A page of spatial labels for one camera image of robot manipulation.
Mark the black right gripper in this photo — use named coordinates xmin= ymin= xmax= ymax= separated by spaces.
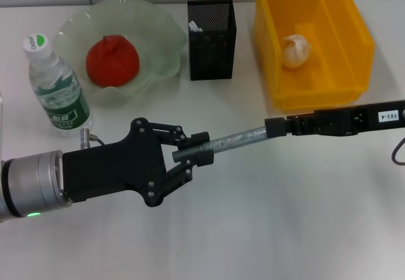
xmin=263 ymin=98 xmax=405 ymax=139

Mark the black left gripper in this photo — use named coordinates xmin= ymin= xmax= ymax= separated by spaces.
xmin=61 ymin=117 xmax=215 ymax=208

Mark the silver grey pen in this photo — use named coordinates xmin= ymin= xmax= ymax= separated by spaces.
xmin=171 ymin=124 xmax=270 ymax=163

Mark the white garlic bulb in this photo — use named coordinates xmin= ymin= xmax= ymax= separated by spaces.
xmin=282 ymin=34 xmax=311 ymax=70

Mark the red tomato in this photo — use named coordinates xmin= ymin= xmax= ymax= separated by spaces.
xmin=85 ymin=35 xmax=140 ymax=87

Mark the clear green-label water bottle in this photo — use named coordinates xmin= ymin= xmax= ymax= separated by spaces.
xmin=22 ymin=34 xmax=94 ymax=139

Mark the black mesh pen holder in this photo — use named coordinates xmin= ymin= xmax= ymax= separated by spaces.
xmin=187 ymin=0 xmax=238 ymax=81

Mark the translucent green fruit plate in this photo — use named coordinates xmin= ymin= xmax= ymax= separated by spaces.
xmin=52 ymin=0 xmax=188 ymax=107

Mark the yellow plastic bin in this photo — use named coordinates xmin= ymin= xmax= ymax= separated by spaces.
xmin=252 ymin=0 xmax=377 ymax=112

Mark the left gripper connector cable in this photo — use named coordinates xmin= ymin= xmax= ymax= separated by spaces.
xmin=81 ymin=127 xmax=108 ymax=148

